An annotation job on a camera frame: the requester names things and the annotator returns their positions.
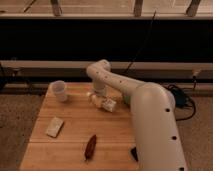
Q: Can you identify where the translucent plastic cup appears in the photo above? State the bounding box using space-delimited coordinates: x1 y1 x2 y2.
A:
50 80 68 102

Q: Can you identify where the brown dried pod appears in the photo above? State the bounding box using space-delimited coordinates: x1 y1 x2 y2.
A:
84 135 97 160

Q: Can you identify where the white sponge block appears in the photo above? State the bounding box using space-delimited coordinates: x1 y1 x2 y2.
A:
46 117 64 138

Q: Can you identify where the wooden table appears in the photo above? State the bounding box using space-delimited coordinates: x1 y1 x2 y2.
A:
20 83 140 171

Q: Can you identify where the black power cable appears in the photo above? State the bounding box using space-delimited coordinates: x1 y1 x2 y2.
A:
123 9 158 74

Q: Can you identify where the green bowl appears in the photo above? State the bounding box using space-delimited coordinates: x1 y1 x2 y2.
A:
122 94 131 106

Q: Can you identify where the black smartphone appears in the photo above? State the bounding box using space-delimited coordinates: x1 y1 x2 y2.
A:
130 147 138 162

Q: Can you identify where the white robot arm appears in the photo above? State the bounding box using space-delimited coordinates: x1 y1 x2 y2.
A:
86 60 188 171

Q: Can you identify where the small white labelled bottle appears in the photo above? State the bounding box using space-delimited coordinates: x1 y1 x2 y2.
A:
101 98 117 112

